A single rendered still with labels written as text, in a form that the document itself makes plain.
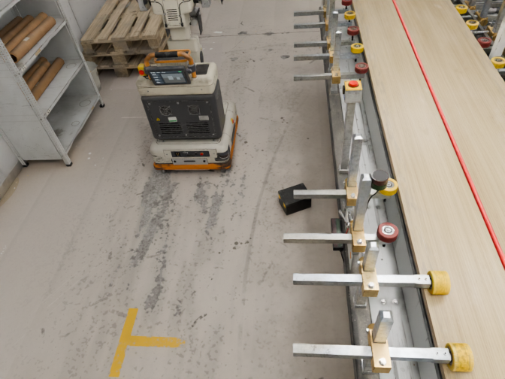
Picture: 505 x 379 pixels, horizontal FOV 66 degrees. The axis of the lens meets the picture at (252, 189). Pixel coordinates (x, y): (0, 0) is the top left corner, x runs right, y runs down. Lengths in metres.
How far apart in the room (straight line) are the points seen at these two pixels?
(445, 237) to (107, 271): 2.07
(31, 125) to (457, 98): 2.99
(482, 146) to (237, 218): 1.60
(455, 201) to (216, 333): 1.45
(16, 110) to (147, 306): 1.83
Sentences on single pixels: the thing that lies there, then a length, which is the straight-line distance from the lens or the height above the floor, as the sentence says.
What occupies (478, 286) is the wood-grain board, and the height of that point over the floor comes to 0.90.
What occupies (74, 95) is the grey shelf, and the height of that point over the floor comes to 0.14.
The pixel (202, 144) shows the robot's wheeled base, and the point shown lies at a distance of 3.03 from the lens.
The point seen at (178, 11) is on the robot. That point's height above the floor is 1.13.
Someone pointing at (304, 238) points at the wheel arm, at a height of 0.86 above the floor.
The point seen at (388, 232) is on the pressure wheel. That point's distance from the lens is 1.65.
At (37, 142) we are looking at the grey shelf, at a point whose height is 0.27.
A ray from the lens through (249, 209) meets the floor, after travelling 2.89.
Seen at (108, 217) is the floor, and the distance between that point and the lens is 3.14.
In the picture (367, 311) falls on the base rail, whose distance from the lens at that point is 1.68.
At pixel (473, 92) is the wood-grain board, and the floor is 0.90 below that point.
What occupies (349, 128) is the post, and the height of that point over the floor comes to 0.99.
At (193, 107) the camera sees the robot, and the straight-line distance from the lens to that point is 2.89.
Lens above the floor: 2.19
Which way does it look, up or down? 47 degrees down
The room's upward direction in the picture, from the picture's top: 7 degrees counter-clockwise
